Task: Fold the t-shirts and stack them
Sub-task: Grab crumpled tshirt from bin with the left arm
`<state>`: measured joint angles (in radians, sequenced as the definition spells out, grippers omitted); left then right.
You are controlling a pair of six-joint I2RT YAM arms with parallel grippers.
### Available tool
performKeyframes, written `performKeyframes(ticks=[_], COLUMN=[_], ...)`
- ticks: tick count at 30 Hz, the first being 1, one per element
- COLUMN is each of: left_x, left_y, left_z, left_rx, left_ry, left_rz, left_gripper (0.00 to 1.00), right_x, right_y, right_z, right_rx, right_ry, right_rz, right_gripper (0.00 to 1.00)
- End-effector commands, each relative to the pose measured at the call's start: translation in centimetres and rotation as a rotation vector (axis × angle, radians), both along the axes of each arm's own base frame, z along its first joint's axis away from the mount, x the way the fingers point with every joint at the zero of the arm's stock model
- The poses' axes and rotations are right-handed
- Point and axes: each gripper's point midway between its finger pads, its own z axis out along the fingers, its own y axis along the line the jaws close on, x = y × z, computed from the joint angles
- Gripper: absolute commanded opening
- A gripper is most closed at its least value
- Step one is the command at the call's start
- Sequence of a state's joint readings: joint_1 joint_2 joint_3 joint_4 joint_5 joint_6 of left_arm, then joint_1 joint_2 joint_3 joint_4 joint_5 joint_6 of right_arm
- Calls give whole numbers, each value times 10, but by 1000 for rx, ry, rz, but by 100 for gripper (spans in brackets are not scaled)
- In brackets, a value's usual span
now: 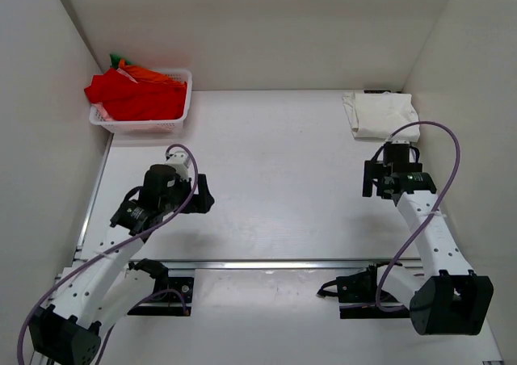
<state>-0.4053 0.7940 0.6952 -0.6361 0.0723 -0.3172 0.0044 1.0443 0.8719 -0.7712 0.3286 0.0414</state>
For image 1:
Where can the folded white t shirt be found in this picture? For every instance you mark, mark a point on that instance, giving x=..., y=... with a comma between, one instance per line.
x=374, y=116

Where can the orange t shirt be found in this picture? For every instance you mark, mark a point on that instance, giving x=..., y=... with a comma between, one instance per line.
x=142, y=74

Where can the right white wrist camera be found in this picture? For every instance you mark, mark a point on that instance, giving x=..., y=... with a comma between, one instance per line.
x=396, y=141

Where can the green cloth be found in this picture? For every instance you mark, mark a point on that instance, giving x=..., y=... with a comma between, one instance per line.
x=115, y=60

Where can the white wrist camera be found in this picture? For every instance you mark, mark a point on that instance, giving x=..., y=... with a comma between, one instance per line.
x=180, y=160
x=396, y=141

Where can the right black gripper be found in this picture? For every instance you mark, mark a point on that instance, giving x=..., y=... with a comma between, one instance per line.
x=373, y=170

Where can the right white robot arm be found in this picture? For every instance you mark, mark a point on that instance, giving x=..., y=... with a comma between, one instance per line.
x=448, y=297

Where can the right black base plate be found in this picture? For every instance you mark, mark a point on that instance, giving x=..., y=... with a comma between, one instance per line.
x=356, y=295

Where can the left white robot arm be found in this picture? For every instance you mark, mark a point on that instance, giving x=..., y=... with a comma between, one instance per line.
x=74, y=320

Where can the white plastic basket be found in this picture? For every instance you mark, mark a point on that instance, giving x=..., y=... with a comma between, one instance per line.
x=153, y=126

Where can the aluminium rail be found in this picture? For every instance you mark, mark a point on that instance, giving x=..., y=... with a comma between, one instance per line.
x=270, y=264

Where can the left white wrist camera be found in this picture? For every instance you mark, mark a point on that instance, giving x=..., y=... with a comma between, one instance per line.
x=180, y=160

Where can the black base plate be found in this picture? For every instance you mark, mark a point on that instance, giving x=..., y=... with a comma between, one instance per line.
x=172, y=298
x=356, y=295

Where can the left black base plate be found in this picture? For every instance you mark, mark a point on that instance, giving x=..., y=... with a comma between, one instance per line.
x=172, y=298

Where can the red t shirt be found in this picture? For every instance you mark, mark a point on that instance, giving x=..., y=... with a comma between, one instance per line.
x=119, y=98

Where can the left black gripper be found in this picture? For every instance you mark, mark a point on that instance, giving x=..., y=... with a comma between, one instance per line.
x=203, y=199

